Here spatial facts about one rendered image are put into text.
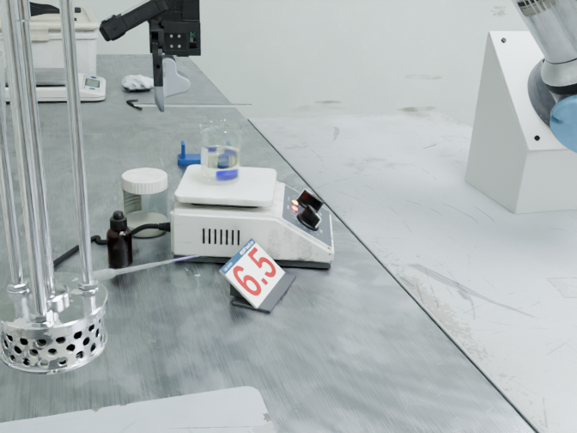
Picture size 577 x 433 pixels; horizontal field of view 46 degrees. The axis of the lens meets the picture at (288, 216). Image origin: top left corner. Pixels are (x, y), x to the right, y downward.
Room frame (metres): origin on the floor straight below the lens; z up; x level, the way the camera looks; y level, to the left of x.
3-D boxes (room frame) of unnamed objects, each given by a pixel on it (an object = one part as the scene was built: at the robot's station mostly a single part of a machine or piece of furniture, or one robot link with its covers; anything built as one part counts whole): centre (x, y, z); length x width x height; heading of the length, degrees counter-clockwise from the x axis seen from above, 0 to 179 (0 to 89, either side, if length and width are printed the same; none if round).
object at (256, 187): (0.81, 0.08, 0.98); 0.12 x 0.12 x 0.01; 0
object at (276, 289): (0.69, 0.03, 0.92); 0.09 x 0.06 x 0.04; 162
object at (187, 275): (0.70, 0.11, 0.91); 0.06 x 0.06 x 0.02
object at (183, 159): (1.14, 0.15, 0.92); 0.10 x 0.03 x 0.04; 101
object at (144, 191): (0.84, 0.19, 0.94); 0.06 x 0.06 x 0.08
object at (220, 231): (0.81, 0.05, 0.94); 0.22 x 0.13 x 0.08; 90
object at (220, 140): (0.82, 0.09, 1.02); 0.06 x 0.05 x 0.08; 157
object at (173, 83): (1.11, 0.20, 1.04); 0.06 x 0.03 x 0.09; 101
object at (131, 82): (1.66, 0.39, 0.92); 0.08 x 0.08 x 0.04; 14
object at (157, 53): (1.10, 0.22, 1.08); 0.05 x 0.02 x 0.09; 11
